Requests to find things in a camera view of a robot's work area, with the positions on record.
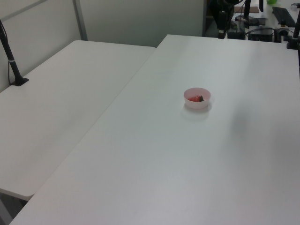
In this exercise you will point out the black monitor stand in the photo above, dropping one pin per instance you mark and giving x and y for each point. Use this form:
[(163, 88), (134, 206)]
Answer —
[(246, 14)]

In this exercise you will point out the black camera pole with base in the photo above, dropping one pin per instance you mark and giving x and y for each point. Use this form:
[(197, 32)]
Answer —
[(10, 61)]

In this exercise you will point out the white side table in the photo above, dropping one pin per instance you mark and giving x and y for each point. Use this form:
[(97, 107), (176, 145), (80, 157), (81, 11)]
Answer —
[(58, 105)]

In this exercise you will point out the green object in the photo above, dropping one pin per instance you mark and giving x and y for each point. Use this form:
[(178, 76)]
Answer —
[(272, 1)]

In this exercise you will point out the pink plastic bowl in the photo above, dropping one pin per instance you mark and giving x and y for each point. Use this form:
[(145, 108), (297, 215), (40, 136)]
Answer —
[(197, 104)]

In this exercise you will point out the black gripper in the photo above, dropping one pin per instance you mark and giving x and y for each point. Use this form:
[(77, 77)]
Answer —
[(222, 21)]

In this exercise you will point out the red strawberry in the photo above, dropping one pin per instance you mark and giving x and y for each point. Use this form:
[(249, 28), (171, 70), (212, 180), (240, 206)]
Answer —
[(195, 99)]

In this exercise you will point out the grey metal partition post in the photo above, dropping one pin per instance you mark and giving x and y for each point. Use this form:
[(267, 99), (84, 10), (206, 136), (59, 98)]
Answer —
[(80, 21)]

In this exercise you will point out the black keyboard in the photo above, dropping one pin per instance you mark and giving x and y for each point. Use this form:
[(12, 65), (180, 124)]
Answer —
[(284, 16)]

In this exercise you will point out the black box device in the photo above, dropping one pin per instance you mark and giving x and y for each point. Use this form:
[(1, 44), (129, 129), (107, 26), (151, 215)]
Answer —
[(260, 34)]

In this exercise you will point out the black clamped camera pole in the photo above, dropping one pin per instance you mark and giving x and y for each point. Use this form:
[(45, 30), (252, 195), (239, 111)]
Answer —
[(294, 35)]

